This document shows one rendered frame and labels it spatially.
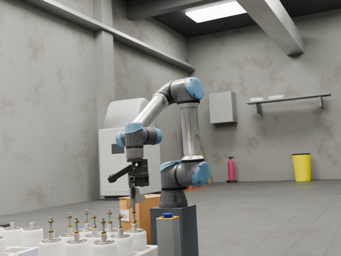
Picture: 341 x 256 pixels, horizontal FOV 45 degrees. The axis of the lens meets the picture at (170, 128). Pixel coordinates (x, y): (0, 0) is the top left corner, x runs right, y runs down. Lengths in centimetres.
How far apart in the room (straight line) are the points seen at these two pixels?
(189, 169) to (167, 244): 51
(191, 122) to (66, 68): 455
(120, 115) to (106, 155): 65
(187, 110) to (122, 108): 445
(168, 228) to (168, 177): 53
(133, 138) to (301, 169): 741
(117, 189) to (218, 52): 512
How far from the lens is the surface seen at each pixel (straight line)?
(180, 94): 206
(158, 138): 183
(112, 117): 649
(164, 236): 164
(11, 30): 581
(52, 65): 624
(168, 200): 211
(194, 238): 221
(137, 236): 174
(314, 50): 972
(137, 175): 173
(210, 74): 1023
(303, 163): 897
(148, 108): 202
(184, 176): 205
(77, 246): 160
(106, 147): 637
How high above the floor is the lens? 53
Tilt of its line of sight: 5 degrees up
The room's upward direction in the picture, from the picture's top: 3 degrees counter-clockwise
